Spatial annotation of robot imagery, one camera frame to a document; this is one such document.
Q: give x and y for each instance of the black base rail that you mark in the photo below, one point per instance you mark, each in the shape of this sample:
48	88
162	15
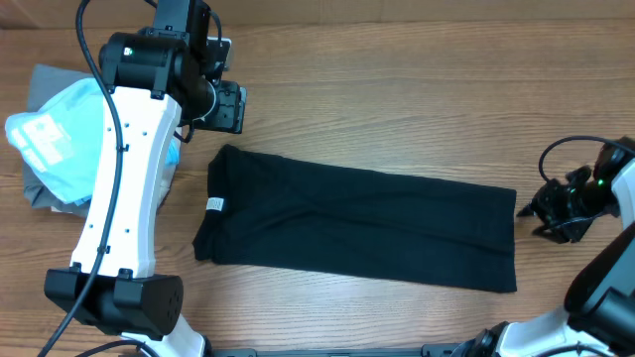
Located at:
427	350

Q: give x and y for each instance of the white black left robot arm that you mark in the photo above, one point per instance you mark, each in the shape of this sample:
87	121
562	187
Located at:
154	83

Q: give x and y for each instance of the white pink folded garment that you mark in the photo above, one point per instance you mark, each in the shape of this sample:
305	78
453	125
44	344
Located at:
166	183

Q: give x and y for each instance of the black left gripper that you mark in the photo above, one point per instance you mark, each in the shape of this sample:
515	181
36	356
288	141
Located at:
229	116

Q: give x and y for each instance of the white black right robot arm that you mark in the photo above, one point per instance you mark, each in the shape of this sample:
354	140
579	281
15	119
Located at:
597	316

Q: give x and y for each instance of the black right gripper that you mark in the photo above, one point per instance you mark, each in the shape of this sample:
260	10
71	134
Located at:
569	233

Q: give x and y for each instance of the black t-shirt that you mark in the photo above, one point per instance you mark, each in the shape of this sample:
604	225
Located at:
267	210

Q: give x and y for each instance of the light blue folded shirt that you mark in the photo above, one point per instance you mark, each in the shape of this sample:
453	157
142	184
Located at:
68	137

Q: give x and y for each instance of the grey folded garment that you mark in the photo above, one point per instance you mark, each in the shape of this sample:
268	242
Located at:
46	82

